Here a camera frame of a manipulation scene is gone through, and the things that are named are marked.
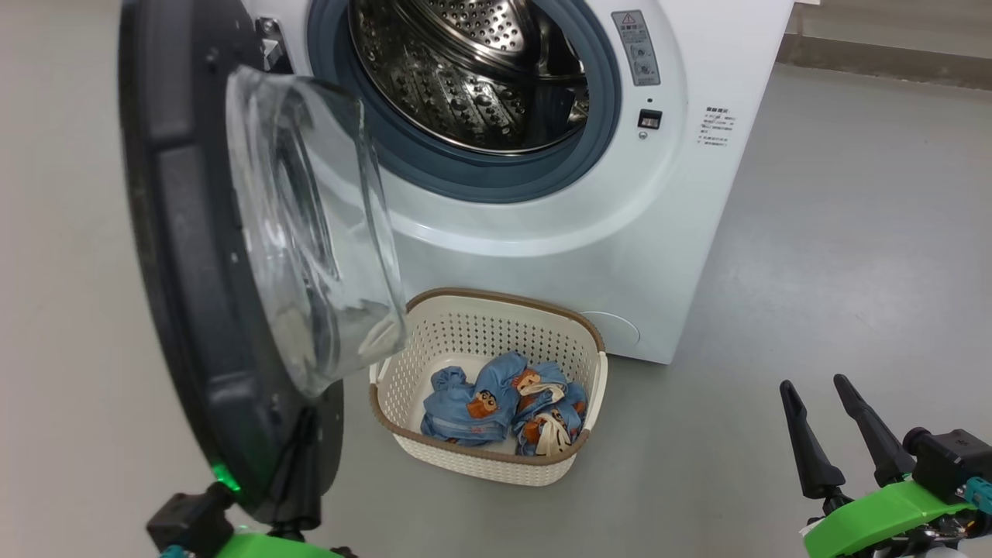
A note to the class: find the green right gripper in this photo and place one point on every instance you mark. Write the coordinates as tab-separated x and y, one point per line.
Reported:
876	519

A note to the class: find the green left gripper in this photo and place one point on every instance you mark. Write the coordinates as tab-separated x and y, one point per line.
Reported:
263	546

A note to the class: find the blue cartoon print garment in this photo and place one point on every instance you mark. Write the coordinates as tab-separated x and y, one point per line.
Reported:
465	411

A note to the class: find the blue and white cartoon garment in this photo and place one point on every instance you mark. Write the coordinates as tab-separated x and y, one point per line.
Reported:
566	411

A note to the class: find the black round glass washer door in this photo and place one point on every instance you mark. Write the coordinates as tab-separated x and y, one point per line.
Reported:
178	232

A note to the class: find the white round filter access cover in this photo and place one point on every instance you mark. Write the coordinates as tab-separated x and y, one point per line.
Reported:
616	329

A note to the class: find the white front-load washing machine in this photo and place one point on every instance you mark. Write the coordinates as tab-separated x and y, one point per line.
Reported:
620	256

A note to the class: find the grey rubber door gasket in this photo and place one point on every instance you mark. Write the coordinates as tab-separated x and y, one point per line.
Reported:
465	182

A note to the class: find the silver washing machine door hinge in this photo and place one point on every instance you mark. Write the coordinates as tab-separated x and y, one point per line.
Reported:
271	46

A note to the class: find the stainless steel washing machine drum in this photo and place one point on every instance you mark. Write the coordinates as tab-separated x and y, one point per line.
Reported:
480	77

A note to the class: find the cream perforated laundry basket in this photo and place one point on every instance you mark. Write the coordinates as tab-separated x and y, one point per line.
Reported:
465	333

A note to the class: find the grey warning sticker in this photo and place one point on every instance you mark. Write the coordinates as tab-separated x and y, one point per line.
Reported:
637	46

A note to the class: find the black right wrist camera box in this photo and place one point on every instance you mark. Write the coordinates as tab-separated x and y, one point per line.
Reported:
949	461

